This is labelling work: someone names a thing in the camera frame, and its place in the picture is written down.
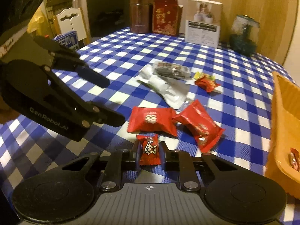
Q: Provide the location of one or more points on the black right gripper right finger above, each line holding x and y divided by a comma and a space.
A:
181, 162

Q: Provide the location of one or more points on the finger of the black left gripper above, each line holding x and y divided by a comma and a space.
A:
105, 114
69, 60

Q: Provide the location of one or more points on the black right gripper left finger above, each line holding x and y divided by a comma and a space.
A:
118, 163

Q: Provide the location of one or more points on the small red cartoon candy packet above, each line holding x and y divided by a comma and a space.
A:
150, 150

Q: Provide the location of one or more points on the red double-happiness snack packet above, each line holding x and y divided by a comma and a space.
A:
152, 120

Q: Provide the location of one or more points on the red foil snack packet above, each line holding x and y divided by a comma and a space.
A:
205, 131

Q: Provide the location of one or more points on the blue milk carton box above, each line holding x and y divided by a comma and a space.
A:
69, 40

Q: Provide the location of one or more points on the white wooden chair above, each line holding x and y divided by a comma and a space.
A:
71, 19

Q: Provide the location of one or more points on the yellow plastic bag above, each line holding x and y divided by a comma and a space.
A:
39, 25

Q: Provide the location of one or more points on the dark wooden rack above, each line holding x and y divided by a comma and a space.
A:
54, 7

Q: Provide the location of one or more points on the blue white checkered tablecloth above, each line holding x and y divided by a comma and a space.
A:
50, 179

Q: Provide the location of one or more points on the white crumpled snack wrapper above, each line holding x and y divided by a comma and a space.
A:
173, 91

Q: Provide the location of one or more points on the small red yellow candy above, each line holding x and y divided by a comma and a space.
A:
205, 81

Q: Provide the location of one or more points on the clear packet dark snack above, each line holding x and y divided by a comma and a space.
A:
171, 70

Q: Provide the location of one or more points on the brown cylindrical tin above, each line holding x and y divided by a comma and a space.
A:
141, 16

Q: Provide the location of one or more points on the orange plastic tray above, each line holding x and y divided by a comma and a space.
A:
284, 134

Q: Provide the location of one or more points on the red gold gift box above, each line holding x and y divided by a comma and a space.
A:
167, 16

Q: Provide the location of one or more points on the red candy in tray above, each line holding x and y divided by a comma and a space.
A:
294, 158

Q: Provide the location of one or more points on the white product box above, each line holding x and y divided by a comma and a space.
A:
203, 22

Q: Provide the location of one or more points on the green glass jar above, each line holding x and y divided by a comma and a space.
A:
244, 35

